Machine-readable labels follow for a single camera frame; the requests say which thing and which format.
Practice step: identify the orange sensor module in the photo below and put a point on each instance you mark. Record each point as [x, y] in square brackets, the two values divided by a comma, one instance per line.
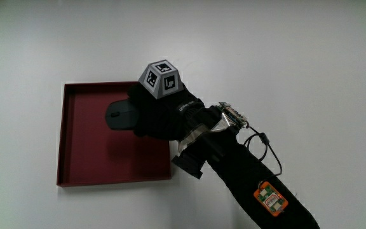
[270, 198]

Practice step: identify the dark red square plate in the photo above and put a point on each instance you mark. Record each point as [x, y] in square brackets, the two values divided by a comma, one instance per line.
[87, 159]

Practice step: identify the black computer mouse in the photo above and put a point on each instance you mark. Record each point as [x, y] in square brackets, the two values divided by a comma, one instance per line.
[119, 116]

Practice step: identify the person's right hand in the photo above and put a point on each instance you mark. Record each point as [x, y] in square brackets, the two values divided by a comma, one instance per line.
[167, 117]

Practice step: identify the black box under wrist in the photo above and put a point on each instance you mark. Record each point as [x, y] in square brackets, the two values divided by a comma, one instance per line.
[189, 162]

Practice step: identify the person's right forearm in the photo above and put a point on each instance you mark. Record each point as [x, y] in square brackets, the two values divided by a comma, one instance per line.
[240, 168]

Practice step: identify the green wrist circuit board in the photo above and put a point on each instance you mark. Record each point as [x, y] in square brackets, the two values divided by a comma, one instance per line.
[234, 114]

